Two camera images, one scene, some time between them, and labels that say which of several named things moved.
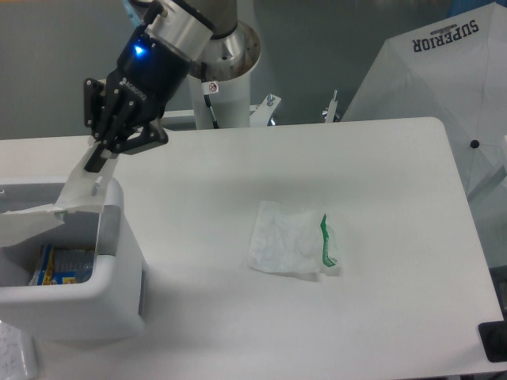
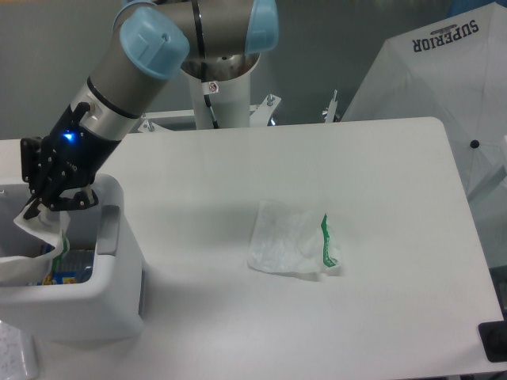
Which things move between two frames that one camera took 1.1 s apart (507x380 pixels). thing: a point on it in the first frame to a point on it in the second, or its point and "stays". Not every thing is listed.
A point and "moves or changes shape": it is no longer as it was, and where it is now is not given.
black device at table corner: (493, 339) stays
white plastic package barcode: (84, 191) moves or changes shape
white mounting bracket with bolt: (260, 114) stays
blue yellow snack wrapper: (63, 266) stays
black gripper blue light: (142, 82) to (73, 153)
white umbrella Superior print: (455, 71) stays
